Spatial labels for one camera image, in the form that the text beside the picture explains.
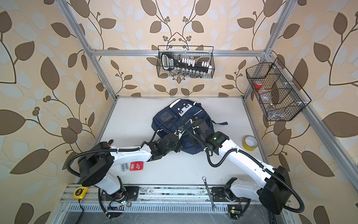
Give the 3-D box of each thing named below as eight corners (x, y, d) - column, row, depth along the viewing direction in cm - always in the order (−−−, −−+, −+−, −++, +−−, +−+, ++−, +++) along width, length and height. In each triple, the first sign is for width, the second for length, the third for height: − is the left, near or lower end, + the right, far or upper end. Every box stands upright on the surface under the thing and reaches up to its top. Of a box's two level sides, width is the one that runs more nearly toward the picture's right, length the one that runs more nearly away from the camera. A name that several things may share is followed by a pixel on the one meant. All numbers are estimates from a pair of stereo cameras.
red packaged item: (130, 170, 87) (128, 168, 84) (132, 163, 90) (130, 161, 87) (142, 170, 87) (141, 168, 84) (144, 163, 90) (143, 161, 87)
